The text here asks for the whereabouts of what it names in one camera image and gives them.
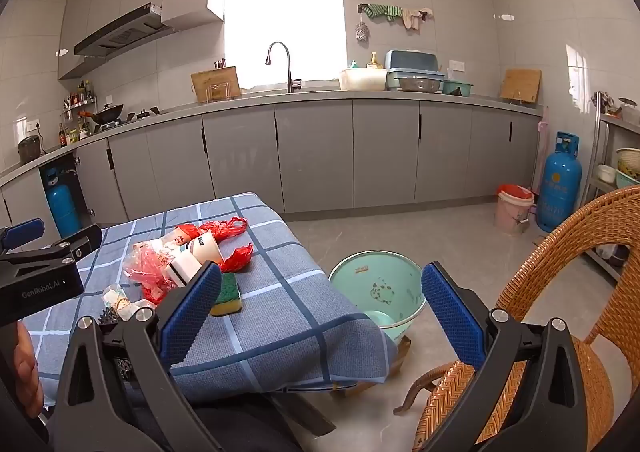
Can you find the green yellow sponge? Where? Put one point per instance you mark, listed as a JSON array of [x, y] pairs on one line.
[[227, 294]]

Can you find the red plastic bag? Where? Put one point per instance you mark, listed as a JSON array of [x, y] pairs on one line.
[[232, 232]]

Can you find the white basin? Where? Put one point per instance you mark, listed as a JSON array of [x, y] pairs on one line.
[[362, 80]]

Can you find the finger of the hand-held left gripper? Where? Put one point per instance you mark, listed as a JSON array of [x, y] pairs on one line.
[[75, 244], [22, 232]]

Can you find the small clear plastic packet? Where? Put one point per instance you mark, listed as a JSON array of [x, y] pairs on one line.
[[120, 302]]

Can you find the teal basin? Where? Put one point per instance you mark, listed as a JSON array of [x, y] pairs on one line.
[[460, 89]]

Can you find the wicker chair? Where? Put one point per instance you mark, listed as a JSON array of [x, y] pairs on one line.
[[590, 382]]

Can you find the white blue striped paper cup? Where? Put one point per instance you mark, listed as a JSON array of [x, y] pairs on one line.
[[206, 248]]

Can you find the green striped towel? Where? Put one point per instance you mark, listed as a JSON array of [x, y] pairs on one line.
[[382, 10]]

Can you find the soap dispenser bottle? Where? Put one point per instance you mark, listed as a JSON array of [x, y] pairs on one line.
[[374, 62]]

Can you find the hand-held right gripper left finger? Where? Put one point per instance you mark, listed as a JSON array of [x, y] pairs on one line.
[[192, 312]]

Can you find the white wall outlet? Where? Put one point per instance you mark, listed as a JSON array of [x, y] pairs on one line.
[[457, 65]]

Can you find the range hood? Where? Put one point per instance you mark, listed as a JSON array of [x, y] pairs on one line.
[[120, 31]]

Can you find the spice rack with bottles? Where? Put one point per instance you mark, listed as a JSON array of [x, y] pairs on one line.
[[80, 99]]

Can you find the metal bowl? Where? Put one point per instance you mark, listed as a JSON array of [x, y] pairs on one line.
[[420, 84]]

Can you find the red tinted plastic wrapper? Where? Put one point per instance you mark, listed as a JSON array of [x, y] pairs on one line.
[[145, 272]]

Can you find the dark rice cooker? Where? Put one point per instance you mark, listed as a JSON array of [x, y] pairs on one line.
[[29, 149]]

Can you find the blue checked tablecloth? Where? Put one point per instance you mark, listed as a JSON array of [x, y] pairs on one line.
[[280, 282]]

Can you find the square wooden cutting board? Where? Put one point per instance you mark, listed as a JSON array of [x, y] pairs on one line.
[[520, 84]]

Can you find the blue dish rack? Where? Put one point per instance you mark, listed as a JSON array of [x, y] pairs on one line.
[[410, 59]]

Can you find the black wok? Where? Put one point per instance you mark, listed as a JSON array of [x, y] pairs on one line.
[[107, 114]]

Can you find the person's left hand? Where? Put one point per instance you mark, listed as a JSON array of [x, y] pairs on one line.
[[26, 367]]

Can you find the gas stove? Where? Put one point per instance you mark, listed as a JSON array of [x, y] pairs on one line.
[[145, 113]]

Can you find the bright window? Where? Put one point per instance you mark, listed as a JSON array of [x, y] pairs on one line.
[[285, 21]]

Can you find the grey duster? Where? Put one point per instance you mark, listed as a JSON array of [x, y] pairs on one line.
[[362, 34]]

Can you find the light green bin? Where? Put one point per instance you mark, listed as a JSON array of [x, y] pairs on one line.
[[370, 282]]

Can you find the tall blue gas cylinder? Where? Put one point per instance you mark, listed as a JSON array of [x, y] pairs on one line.
[[557, 187]]

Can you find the white bowl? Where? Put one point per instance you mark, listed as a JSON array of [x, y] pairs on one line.
[[606, 173]]

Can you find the beige cloth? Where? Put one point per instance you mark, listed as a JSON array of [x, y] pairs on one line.
[[412, 19]]

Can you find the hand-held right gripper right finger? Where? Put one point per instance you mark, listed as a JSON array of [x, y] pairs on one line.
[[450, 317]]

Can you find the grey kitchen counter cabinets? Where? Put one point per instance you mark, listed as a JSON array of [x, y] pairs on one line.
[[310, 156]]

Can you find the pink bucket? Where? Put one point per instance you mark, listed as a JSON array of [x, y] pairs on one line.
[[512, 217]]

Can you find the red bucket liner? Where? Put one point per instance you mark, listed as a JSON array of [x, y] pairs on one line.
[[515, 192]]

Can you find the dark kitchen faucet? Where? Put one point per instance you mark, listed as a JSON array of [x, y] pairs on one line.
[[289, 66]]

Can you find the wide wooden cutting board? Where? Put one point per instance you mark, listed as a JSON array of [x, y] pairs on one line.
[[212, 76]]

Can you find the patterned bowl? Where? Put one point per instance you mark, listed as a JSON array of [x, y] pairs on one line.
[[627, 156]]

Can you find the metal shelf rack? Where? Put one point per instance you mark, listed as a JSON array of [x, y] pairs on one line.
[[600, 141]]

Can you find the small blue gas cylinder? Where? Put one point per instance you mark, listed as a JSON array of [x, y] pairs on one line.
[[62, 207]]

